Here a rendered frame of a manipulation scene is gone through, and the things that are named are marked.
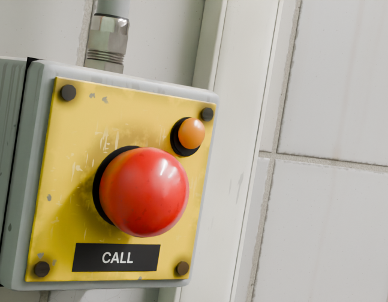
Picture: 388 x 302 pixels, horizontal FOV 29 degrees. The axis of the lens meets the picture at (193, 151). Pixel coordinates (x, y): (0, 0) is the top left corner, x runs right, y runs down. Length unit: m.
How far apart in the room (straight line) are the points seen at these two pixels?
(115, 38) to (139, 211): 0.09
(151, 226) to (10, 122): 0.08
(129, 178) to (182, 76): 0.14
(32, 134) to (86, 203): 0.04
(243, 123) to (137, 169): 0.15
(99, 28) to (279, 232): 0.22
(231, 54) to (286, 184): 0.11
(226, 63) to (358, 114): 0.15
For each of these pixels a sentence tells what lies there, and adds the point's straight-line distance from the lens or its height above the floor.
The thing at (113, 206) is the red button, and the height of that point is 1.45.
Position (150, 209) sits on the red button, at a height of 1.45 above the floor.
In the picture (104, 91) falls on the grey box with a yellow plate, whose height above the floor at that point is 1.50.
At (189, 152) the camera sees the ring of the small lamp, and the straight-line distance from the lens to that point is 0.36.
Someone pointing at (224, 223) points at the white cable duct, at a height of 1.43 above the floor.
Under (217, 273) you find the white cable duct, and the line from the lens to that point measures 0.46.
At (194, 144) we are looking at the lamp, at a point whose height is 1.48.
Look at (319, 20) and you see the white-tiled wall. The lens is 0.52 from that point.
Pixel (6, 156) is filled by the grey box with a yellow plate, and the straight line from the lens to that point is 0.34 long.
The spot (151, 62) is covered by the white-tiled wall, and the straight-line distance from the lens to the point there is 0.43.
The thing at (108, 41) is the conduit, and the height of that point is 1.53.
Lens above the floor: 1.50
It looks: 3 degrees down
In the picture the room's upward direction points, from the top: 9 degrees clockwise
